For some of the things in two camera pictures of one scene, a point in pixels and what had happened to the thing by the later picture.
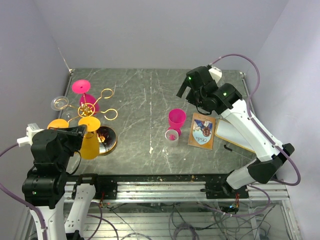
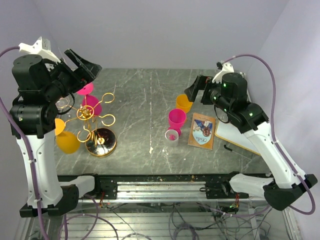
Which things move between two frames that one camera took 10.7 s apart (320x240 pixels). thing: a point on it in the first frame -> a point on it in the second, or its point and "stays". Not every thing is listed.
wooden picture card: (201, 131) stays
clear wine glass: (171, 138) stays
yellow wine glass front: (90, 149) -> (182, 102)
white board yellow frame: (227, 131) stays
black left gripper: (78, 132) -> (88, 71)
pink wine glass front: (176, 118) stays
